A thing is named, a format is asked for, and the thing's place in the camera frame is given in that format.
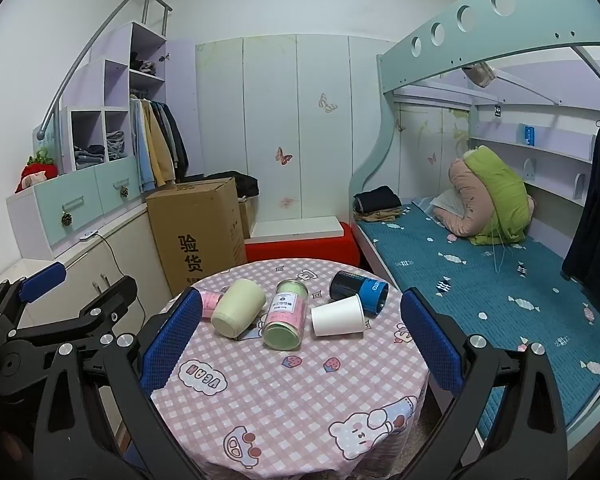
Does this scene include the white paper cup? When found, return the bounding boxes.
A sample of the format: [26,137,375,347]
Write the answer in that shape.
[311,295,365,337]

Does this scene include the pink paper cup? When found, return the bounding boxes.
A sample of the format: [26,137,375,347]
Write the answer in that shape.
[198,289,224,320]

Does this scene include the cream yellow cup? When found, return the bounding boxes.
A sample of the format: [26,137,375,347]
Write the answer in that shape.
[211,278,266,339]

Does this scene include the black and blue cup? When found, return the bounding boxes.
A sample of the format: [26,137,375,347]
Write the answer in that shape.
[329,271,389,316]

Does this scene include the beige low cabinet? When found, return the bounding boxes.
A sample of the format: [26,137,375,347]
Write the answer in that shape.
[0,205,171,333]

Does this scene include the teal drawer left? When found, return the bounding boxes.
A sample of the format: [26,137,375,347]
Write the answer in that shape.
[34,168,102,246]

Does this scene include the teal drawer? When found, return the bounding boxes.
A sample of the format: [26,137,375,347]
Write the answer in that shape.
[34,168,102,246]
[94,156,140,214]

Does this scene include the red strawberry plush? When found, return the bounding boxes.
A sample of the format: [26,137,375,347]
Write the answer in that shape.
[16,148,58,193]

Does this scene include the brown cardboard box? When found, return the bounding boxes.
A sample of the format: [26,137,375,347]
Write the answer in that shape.
[146,178,247,295]

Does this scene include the teal drawer right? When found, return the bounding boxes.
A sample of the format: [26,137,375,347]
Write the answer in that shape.
[94,156,140,214]

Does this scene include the blue patterned mattress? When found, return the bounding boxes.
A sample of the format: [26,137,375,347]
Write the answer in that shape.
[358,204,600,424]

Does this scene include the hanging clothes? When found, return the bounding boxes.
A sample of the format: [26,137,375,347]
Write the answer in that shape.
[130,96,188,193]

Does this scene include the pink checkered tablecloth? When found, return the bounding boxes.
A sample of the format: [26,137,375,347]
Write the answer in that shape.
[152,289,428,479]

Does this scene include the pink and green jar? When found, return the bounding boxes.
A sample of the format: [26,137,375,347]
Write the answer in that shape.
[262,280,309,351]

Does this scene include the purple stair shelf unit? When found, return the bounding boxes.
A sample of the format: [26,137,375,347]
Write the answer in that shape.
[6,22,204,259]

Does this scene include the black bag behind box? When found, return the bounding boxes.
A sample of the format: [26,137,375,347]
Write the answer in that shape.
[183,170,260,198]

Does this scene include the green and pink quilt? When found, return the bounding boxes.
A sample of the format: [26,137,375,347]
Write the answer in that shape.
[431,145,534,246]

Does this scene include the white board on ottoman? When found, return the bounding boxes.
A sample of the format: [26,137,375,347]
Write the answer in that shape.
[247,216,343,244]

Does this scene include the white pillow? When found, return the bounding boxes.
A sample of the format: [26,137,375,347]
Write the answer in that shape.
[430,188,465,218]

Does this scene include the red ottoman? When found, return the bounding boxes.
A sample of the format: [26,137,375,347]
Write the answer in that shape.
[245,222,361,268]

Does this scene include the folded dark clothes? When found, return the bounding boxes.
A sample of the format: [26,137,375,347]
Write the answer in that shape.
[353,185,402,222]

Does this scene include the white wardrobe with butterflies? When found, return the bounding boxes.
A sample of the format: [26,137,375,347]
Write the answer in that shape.
[196,35,392,221]

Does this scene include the blue box on shelf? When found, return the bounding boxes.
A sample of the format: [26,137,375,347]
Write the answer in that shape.
[516,124,535,146]

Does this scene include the grey metal handrail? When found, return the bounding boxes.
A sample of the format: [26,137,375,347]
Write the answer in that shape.
[35,0,174,141]

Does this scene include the black cable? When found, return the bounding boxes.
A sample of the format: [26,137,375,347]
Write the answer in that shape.
[78,228,150,326]

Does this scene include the teal bunk bed frame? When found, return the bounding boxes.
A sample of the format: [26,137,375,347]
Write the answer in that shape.
[349,0,600,451]

